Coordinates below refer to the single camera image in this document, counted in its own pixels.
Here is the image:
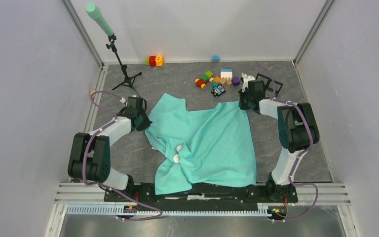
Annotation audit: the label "blue round toy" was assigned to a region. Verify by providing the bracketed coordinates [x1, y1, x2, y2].
[211, 55, 221, 63]

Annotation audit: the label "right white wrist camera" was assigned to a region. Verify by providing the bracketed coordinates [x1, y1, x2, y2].
[241, 73, 255, 92]

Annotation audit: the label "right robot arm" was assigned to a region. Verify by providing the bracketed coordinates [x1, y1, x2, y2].
[239, 79, 320, 201]

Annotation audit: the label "left black display case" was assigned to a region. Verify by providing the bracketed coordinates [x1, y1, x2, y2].
[256, 73, 272, 87]

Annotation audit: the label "white cable duct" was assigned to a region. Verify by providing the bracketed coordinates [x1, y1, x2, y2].
[66, 204, 271, 217]

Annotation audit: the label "teal t-shirt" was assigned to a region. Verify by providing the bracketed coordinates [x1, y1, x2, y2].
[145, 94, 257, 195]

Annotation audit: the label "black tripod stand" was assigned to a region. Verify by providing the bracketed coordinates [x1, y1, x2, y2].
[106, 34, 142, 96]

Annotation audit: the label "green microphone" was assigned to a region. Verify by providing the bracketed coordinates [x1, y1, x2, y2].
[85, 2, 114, 37]

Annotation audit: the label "colourful toy brick train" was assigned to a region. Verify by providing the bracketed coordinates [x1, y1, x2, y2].
[195, 71, 221, 89]

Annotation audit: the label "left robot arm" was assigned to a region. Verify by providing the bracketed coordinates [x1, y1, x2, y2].
[67, 96, 152, 201]

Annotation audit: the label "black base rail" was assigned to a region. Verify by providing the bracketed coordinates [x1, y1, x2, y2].
[104, 182, 298, 212]

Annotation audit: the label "black owl toy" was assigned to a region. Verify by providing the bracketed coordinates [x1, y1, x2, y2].
[211, 85, 226, 97]

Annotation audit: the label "yellow landscape brooch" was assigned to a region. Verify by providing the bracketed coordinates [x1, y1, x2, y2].
[172, 154, 180, 164]

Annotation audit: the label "right black display case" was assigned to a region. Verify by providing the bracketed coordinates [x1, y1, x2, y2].
[265, 79, 284, 97]

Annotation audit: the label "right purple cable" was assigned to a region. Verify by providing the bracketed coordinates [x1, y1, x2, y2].
[244, 66, 319, 224]

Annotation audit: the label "red orange green toy rings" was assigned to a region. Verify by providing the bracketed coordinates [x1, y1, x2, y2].
[145, 55, 164, 67]

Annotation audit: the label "black display case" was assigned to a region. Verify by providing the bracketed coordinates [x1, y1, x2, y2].
[256, 73, 272, 87]
[265, 79, 284, 97]

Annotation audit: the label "purple cube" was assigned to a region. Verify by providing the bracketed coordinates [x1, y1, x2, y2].
[231, 77, 241, 86]

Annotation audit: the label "blue white block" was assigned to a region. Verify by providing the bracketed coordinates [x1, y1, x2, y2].
[220, 69, 233, 80]

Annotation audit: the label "small tan wooden blocks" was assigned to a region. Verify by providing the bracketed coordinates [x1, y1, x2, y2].
[219, 78, 232, 86]

